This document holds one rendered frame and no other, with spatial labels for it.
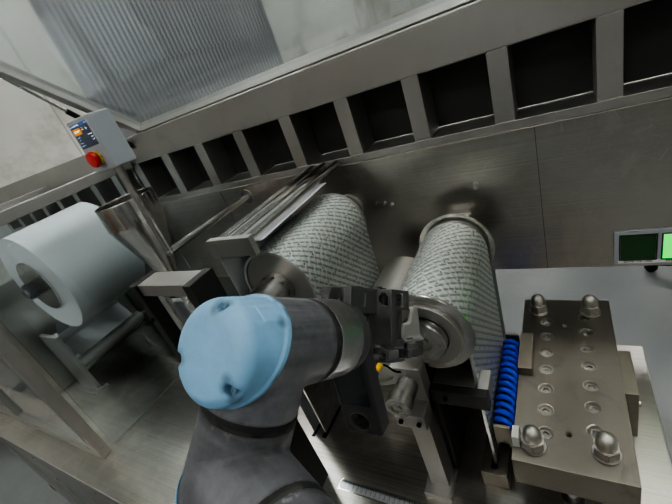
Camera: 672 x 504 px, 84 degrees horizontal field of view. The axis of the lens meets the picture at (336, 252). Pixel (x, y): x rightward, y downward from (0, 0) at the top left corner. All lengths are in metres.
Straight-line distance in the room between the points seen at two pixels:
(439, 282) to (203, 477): 0.42
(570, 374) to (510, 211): 0.32
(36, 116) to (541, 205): 4.11
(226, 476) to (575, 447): 0.57
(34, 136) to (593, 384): 4.24
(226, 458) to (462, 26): 0.69
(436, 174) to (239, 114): 0.49
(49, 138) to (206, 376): 4.13
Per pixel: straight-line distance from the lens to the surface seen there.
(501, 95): 0.76
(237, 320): 0.25
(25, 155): 4.29
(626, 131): 0.78
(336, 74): 0.83
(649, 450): 0.91
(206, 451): 0.31
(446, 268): 0.63
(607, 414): 0.78
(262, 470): 0.28
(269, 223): 0.65
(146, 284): 0.68
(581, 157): 0.79
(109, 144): 0.83
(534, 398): 0.79
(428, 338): 0.57
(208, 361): 0.26
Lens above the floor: 1.64
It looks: 25 degrees down
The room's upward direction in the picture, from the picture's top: 21 degrees counter-clockwise
